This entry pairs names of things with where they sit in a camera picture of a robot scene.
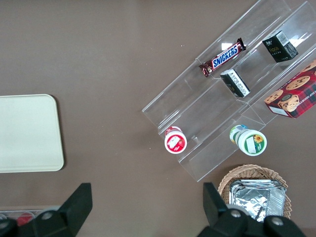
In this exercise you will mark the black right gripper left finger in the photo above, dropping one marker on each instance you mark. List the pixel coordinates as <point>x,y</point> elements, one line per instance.
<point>71,212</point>

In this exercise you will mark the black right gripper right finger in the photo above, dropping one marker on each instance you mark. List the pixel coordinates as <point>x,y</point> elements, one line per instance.
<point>222,222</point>

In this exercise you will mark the light tan wicker basket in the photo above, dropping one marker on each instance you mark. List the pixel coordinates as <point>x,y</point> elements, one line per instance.
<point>254,172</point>

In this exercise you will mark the beige plastic tray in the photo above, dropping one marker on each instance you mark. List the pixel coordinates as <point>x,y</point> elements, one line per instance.
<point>27,133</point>

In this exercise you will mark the silver foil packets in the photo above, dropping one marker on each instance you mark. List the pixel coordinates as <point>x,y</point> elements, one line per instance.
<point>256,197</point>

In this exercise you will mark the red cola bottle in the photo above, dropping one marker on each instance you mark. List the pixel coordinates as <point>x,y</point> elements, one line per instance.
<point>23,218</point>

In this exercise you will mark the clear acrylic bottle rack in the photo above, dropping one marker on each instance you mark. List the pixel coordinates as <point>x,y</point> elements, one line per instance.
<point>7,212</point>

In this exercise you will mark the green lidded yogurt cup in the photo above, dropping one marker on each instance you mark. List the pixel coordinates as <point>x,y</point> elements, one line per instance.
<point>250,142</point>

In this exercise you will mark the red lidded yogurt cup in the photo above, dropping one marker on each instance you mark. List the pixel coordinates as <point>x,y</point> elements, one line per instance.
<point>175,142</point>

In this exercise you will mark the clear acrylic stepped shelf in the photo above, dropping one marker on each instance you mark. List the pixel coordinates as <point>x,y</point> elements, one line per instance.
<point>271,14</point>
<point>197,111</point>

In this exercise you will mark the small black carton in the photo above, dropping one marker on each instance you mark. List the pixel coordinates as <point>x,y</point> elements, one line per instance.
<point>235,84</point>
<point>280,48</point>

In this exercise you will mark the red tartan cookie box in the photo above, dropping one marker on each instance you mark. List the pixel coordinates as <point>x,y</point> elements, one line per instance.
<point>293,96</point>

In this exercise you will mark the Snickers chocolate bar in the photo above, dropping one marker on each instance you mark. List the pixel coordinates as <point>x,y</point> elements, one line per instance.
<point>223,58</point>

